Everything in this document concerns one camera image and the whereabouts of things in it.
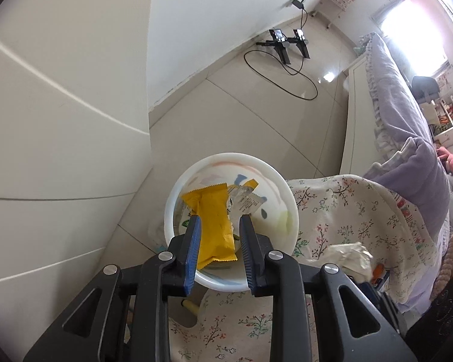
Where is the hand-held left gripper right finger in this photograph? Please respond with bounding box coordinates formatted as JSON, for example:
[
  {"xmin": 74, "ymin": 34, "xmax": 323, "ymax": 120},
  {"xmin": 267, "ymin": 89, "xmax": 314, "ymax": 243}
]
[{"xmin": 239, "ymin": 214, "xmax": 418, "ymax": 362}]

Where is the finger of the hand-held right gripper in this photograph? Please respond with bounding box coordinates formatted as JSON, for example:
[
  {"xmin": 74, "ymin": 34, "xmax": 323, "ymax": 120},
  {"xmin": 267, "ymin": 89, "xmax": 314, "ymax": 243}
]
[{"xmin": 362, "ymin": 282, "xmax": 408, "ymax": 338}]

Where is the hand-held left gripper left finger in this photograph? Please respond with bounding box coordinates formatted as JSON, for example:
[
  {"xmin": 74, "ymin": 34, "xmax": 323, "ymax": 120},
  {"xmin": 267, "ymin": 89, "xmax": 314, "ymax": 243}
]
[{"xmin": 23, "ymin": 214, "xmax": 202, "ymax": 362}]

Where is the yellow snack wrapper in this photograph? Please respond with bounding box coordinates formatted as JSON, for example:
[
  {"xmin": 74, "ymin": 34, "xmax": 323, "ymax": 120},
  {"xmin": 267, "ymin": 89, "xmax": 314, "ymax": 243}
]
[{"xmin": 182, "ymin": 183, "xmax": 238, "ymax": 270}]

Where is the yellow and white foil wrapper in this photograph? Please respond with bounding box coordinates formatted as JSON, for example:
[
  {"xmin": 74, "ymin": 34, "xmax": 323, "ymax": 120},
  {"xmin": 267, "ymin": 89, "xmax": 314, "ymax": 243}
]
[{"xmin": 226, "ymin": 178, "xmax": 267, "ymax": 217}]

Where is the white plastic bowl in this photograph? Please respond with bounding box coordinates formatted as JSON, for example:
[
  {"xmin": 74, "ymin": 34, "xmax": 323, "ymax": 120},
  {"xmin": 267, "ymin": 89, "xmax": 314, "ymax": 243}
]
[{"xmin": 164, "ymin": 153, "xmax": 300, "ymax": 293}]

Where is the small blue orange box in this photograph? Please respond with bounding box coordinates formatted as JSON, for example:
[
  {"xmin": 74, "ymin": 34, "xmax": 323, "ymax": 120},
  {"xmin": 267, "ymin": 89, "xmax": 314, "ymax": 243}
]
[{"xmin": 372, "ymin": 263, "xmax": 392, "ymax": 285}]

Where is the yellow tube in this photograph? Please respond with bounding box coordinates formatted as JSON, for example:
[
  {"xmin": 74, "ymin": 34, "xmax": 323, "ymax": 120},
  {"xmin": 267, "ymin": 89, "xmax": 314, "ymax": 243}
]
[{"xmin": 180, "ymin": 299, "xmax": 201, "ymax": 315}]

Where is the crumpled white tissue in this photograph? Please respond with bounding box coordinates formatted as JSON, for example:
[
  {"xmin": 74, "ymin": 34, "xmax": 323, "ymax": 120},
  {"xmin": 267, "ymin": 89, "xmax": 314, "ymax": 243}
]
[{"xmin": 325, "ymin": 242, "xmax": 375, "ymax": 281}]

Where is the floral printed cloth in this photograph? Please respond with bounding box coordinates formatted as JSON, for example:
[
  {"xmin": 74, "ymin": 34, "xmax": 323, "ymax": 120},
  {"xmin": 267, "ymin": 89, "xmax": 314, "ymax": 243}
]
[{"xmin": 168, "ymin": 174, "xmax": 439, "ymax": 362}]

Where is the purple blanket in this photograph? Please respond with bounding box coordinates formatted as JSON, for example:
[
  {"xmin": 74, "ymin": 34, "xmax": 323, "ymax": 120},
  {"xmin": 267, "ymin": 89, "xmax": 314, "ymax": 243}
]
[{"xmin": 358, "ymin": 32, "xmax": 453, "ymax": 315}]

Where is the white wardrobe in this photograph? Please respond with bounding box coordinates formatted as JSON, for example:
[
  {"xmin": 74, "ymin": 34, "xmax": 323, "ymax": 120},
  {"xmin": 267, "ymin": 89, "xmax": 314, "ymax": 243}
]
[{"xmin": 0, "ymin": 0, "xmax": 163, "ymax": 351}]

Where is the white shelf unit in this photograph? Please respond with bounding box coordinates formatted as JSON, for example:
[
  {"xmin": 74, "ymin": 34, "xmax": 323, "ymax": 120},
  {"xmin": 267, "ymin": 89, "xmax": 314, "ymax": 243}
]
[{"xmin": 436, "ymin": 94, "xmax": 453, "ymax": 146}]

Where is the blue chair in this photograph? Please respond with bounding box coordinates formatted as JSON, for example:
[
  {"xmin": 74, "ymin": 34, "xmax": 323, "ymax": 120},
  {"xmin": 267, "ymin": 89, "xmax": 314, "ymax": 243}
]
[{"xmin": 411, "ymin": 75, "xmax": 442, "ymax": 103}]

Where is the black cable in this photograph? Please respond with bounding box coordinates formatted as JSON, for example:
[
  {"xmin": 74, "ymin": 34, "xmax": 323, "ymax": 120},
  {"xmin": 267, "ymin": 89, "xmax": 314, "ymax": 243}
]
[{"xmin": 243, "ymin": 7, "xmax": 318, "ymax": 101}]

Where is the white bed frame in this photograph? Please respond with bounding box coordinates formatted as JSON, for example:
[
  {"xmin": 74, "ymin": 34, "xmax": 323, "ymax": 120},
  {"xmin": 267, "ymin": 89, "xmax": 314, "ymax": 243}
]
[{"xmin": 340, "ymin": 55, "xmax": 380, "ymax": 178}]

